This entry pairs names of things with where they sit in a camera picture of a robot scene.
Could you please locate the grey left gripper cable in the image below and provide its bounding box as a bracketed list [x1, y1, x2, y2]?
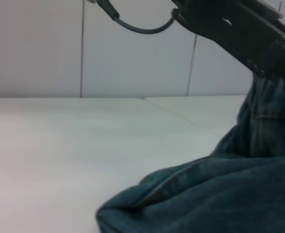
[95, 0, 176, 35]

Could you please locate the blue denim shorts cartoon print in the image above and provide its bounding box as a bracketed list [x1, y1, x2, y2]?
[95, 74, 285, 233]

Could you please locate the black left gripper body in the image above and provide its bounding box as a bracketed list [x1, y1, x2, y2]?
[171, 0, 284, 67]

